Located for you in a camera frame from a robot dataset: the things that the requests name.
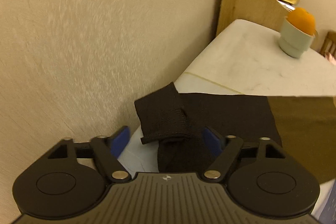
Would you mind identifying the wooden slat-back chair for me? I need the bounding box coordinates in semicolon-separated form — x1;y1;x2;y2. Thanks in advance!
319;31;336;57

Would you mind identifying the pale green cup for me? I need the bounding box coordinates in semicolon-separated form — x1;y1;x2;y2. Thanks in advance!
278;17;315;59

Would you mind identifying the white blue patterned tablecloth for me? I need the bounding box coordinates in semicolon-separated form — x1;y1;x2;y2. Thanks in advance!
116;19;336;222

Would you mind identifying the olive brown patchwork sweater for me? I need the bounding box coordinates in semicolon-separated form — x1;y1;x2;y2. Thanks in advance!
134;84;335;183

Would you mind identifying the orange fruit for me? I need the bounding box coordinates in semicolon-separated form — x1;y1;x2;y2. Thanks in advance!
286;7;315;36

